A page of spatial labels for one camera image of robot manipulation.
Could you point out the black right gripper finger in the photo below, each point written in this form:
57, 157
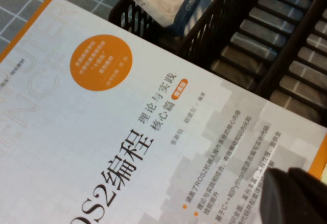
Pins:
293, 198

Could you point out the white orange-edged ROS2 book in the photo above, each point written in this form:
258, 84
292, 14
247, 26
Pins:
102, 106

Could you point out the white car suspension book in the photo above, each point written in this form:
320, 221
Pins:
166, 1

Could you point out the black plastic book stand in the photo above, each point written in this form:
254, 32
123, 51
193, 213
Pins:
263, 80

